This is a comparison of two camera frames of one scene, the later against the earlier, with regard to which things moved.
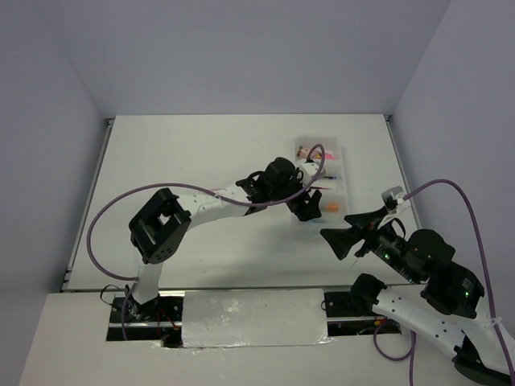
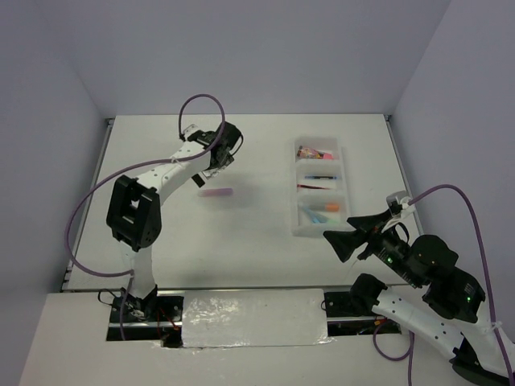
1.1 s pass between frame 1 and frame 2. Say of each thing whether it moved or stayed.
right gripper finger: stayed
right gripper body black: stayed
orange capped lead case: stayed
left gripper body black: moved
